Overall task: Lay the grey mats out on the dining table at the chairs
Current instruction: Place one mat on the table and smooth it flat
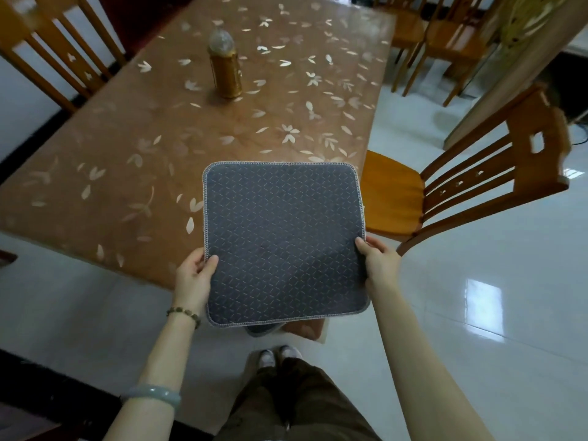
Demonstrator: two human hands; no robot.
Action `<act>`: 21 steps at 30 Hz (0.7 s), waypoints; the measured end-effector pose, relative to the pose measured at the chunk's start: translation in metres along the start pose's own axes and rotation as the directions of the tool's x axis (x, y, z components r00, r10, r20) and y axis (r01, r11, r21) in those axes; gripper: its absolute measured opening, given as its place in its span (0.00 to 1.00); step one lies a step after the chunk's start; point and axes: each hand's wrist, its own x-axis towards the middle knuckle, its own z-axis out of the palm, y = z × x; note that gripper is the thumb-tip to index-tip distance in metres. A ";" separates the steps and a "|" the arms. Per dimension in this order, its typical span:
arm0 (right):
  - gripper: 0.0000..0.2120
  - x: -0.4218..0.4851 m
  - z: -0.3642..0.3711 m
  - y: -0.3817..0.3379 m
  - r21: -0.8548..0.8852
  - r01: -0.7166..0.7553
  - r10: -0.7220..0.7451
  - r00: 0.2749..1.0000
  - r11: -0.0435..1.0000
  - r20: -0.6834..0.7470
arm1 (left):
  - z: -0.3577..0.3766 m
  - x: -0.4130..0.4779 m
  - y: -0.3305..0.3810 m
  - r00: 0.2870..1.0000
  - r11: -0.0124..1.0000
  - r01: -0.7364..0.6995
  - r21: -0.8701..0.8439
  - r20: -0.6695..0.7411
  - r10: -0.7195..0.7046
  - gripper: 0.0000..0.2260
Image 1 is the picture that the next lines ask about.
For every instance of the olive brown trousers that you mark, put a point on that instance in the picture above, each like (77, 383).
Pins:
(303, 399)

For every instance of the person's left hand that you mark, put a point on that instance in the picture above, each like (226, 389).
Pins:
(193, 280)

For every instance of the person's right hand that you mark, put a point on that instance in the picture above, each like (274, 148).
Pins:
(381, 266)

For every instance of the orange wooden chair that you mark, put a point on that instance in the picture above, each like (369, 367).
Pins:
(406, 29)
(395, 197)
(455, 38)
(14, 27)

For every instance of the pale green jade bangle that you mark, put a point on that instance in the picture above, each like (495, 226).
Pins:
(151, 394)

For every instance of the white sneaker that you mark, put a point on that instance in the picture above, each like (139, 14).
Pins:
(267, 359)
(290, 352)

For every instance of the person's right forearm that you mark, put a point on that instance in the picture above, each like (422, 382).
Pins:
(422, 372)

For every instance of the person's left forearm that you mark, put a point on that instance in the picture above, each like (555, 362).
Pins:
(156, 376)

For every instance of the gold lantern with clear dome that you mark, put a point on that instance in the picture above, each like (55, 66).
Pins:
(225, 68)

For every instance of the wooden dining table, floral cover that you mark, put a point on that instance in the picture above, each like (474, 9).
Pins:
(161, 110)

